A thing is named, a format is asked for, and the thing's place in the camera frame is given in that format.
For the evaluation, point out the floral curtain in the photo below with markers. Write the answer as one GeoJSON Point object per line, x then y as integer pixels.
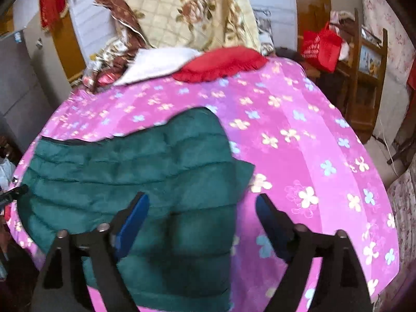
{"type": "Point", "coordinates": [386, 22]}

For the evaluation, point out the wooden shelf rack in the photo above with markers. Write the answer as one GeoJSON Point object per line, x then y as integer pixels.
{"type": "Point", "coordinates": [364, 81]}

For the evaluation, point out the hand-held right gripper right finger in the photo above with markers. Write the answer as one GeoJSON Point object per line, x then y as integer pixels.
{"type": "Point", "coordinates": [269, 219]}

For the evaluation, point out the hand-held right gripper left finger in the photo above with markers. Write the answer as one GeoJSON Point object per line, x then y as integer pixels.
{"type": "Point", "coordinates": [134, 219]}

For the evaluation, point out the red shopping bag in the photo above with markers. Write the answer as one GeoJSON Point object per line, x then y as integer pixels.
{"type": "Point", "coordinates": [320, 47]}

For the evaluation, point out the red frilled cushion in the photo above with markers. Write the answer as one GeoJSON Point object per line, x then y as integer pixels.
{"type": "Point", "coordinates": [221, 63]}

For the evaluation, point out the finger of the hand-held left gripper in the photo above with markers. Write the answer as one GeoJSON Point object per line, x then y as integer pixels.
{"type": "Point", "coordinates": [14, 192]}

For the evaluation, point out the pink floral bedsheet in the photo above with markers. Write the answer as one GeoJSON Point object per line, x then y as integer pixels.
{"type": "Point", "coordinates": [292, 120]}

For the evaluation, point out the yellow wooden door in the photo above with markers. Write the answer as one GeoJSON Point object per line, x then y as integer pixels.
{"type": "Point", "coordinates": [70, 48]}

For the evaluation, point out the cream floral quilt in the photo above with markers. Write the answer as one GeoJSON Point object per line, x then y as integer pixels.
{"type": "Point", "coordinates": [182, 6]}

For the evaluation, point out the white pillow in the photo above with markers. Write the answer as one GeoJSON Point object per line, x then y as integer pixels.
{"type": "Point", "coordinates": [156, 63]}

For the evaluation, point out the grey cabinet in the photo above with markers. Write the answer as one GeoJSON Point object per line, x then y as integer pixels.
{"type": "Point", "coordinates": [19, 87]}

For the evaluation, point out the dark green puffer jacket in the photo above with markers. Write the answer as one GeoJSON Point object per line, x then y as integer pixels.
{"type": "Point", "coordinates": [130, 169]}

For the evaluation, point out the brown floral blanket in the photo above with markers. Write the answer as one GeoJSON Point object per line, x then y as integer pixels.
{"type": "Point", "coordinates": [120, 32]}

